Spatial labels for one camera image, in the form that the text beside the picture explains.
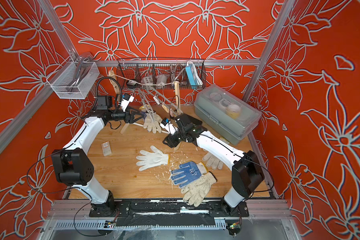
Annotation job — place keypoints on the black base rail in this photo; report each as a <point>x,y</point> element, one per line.
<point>170,212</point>

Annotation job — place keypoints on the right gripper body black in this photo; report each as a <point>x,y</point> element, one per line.
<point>179,136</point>

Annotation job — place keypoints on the blue dotted glove right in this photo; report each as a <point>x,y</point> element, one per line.
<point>187,173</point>

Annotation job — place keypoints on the dirty white glove front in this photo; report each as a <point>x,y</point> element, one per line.
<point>195,192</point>

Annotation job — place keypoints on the black wire basket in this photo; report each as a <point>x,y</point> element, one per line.
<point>165,71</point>

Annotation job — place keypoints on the pink clothespin clip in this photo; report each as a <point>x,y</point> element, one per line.
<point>166,108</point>

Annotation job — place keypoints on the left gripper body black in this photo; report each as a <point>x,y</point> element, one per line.
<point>127,120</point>

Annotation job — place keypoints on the white cotton glove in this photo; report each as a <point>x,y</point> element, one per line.
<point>154,158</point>
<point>152,124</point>

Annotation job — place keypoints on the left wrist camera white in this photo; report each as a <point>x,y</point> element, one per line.
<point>126,100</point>

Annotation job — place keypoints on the wooden drying rack stand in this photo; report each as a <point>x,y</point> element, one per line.
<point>147,108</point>

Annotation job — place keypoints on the light blue box in basket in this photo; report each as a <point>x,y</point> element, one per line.
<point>193,77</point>

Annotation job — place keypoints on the grey clip hanger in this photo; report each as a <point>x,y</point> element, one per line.
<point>158,99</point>

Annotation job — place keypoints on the dirty white glove right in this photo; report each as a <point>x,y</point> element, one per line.
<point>211,161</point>

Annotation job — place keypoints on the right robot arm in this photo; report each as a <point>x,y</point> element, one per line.
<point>247,172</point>

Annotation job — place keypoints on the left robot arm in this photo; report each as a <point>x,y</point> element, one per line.
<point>71,164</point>

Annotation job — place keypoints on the dirty white glove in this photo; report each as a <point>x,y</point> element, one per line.
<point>195,192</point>
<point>211,161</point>

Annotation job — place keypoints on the white dice block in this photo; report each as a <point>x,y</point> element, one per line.
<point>148,81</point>

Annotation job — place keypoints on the clear plastic wall bin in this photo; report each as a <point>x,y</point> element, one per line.
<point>74,80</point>

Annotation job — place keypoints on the grey plastic storage box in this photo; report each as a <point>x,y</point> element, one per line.
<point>228,115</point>

